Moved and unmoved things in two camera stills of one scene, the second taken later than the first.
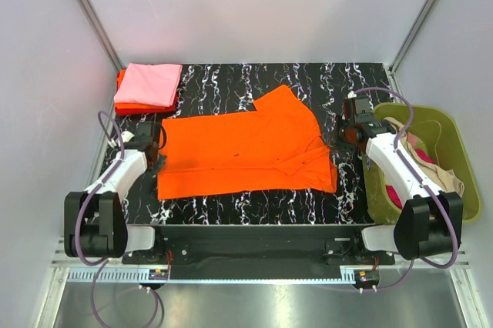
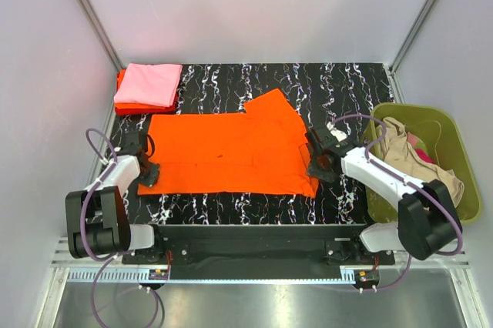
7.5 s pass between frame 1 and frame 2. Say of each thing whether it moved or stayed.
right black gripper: moved
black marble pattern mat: stayed
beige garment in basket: stayed
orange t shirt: moved
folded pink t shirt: stayed
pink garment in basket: stayed
